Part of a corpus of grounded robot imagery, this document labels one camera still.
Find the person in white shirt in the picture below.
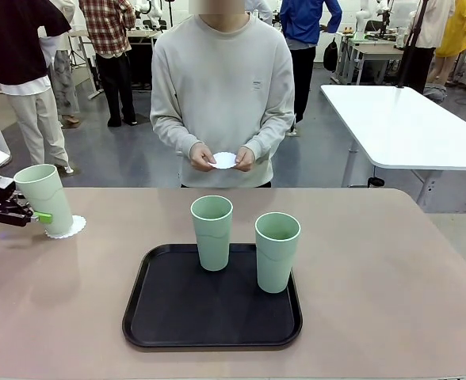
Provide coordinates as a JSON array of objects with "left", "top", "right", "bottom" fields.
[{"left": 243, "top": 0, "right": 274, "bottom": 27}]

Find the person in black shirt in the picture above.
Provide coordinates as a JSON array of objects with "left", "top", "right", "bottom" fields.
[{"left": 0, "top": 0, "right": 75, "bottom": 175}]

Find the person in beige sweatshirt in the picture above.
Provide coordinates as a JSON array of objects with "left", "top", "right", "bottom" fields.
[{"left": 149, "top": 0, "right": 296, "bottom": 189}]

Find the black stand pole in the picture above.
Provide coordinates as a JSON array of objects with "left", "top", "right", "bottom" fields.
[{"left": 394, "top": 0, "right": 432, "bottom": 90}]

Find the person in cream top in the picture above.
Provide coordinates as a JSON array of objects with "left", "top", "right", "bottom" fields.
[{"left": 399, "top": 0, "right": 456, "bottom": 95}]

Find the person in red plaid shirt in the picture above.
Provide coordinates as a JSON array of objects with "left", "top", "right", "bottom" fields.
[{"left": 78, "top": 0, "right": 139, "bottom": 128}]

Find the person's left hand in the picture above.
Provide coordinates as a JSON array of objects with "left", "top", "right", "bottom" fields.
[{"left": 234, "top": 145, "right": 257, "bottom": 173}]

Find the black plastic serving tray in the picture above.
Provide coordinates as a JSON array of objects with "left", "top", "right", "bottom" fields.
[{"left": 121, "top": 242, "right": 304, "bottom": 349}]

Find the person in blue jacket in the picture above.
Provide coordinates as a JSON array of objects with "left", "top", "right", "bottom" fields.
[{"left": 278, "top": 0, "right": 343, "bottom": 124}]

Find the person's right hand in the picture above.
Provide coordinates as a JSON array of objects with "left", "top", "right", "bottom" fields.
[{"left": 189, "top": 140, "right": 220, "bottom": 173}]

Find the person's left forearm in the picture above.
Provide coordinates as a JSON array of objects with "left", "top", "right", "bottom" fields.
[{"left": 248, "top": 114, "right": 296, "bottom": 165}]

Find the grey cloth bundle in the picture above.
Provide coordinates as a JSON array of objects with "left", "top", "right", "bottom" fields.
[{"left": 422, "top": 84, "right": 449, "bottom": 105}]

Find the person in grey patterned trousers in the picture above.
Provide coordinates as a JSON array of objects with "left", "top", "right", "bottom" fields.
[{"left": 38, "top": 0, "right": 82, "bottom": 127}]

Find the grey metal workbench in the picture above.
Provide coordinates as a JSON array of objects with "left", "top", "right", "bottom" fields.
[{"left": 335, "top": 31, "right": 407, "bottom": 86}]

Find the pale green plastic cup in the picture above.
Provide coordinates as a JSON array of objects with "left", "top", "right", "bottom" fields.
[
  {"left": 254, "top": 212, "right": 302, "bottom": 295},
  {"left": 189, "top": 195, "right": 234, "bottom": 272},
  {"left": 13, "top": 163, "right": 75, "bottom": 237}
]

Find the black backpack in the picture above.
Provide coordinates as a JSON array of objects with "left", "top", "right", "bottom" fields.
[{"left": 322, "top": 38, "right": 339, "bottom": 73}]

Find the white height-adjustable table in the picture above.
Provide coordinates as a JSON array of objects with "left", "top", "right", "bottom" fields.
[{"left": 319, "top": 84, "right": 466, "bottom": 217}]

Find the white scalloped paper coaster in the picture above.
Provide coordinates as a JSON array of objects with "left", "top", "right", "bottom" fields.
[
  {"left": 207, "top": 151, "right": 239, "bottom": 170},
  {"left": 44, "top": 215, "right": 88, "bottom": 241}
]

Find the white background desk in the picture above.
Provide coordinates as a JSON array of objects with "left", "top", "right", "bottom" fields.
[{"left": 68, "top": 28, "right": 162, "bottom": 100}]

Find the person in yellow coat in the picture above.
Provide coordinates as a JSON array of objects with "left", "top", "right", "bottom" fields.
[{"left": 426, "top": 0, "right": 466, "bottom": 86}]

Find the person's right forearm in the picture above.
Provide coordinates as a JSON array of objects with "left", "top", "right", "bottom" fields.
[{"left": 150, "top": 114, "right": 203, "bottom": 158}]

